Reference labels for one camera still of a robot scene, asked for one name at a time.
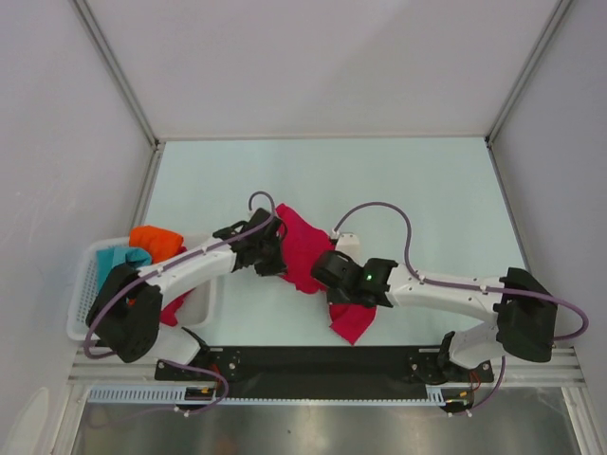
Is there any magenta t shirt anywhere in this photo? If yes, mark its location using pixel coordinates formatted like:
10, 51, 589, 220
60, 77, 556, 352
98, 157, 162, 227
276, 203, 377, 345

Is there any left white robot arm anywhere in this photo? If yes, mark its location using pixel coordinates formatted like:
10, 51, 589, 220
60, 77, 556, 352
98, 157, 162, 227
83, 209, 287, 379

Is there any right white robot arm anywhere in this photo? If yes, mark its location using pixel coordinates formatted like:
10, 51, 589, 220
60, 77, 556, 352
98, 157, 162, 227
311, 251, 558, 380

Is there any white plastic basket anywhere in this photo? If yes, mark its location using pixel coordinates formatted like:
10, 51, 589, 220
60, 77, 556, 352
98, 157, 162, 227
66, 237, 217, 342

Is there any orange t shirt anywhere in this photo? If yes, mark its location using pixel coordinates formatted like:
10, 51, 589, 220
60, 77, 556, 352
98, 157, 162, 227
129, 226, 186, 264

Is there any red t shirt in basket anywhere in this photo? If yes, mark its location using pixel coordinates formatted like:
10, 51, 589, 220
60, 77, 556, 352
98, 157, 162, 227
157, 246, 192, 327

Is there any teal t shirt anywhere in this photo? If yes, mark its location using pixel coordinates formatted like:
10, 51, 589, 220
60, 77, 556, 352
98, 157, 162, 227
96, 246, 152, 291

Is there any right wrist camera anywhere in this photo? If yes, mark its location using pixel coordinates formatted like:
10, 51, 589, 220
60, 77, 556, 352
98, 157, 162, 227
330, 231, 360, 262

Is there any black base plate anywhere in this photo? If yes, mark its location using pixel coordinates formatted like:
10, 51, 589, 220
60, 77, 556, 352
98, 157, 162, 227
154, 344, 494, 400

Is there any right white cable duct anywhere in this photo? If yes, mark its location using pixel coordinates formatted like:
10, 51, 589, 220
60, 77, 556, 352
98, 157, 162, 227
426, 383, 476, 413

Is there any white cable duct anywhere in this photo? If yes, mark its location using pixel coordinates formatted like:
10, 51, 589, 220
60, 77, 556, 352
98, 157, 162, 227
426, 383, 476, 413
88, 385, 216, 406

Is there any left white cable duct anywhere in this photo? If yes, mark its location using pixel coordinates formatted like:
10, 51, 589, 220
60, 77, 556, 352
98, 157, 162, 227
88, 385, 216, 406

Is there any aluminium frame rail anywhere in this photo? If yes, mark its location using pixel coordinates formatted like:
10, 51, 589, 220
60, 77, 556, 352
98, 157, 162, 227
67, 348, 586, 388

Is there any left aluminium corner post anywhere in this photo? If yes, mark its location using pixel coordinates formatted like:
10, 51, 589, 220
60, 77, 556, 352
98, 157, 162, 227
69, 0, 159, 150

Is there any aluminium corner post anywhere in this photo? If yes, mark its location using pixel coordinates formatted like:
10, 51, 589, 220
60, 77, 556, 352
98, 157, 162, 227
69, 0, 159, 150
485, 0, 576, 148

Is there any right aluminium corner post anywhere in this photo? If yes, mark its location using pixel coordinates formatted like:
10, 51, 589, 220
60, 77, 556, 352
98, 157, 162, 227
485, 0, 576, 148

